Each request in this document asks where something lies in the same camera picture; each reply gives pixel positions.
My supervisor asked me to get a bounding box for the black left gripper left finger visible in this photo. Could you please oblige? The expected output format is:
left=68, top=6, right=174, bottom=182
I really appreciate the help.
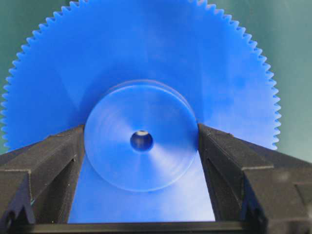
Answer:
left=0, top=125, right=84, bottom=224

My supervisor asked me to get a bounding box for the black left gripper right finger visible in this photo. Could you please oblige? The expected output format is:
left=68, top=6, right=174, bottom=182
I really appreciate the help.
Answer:
left=198, top=124, right=312, bottom=229

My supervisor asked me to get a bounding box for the large blue plastic gear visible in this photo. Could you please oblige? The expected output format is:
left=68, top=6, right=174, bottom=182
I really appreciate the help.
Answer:
left=2, top=0, right=280, bottom=223

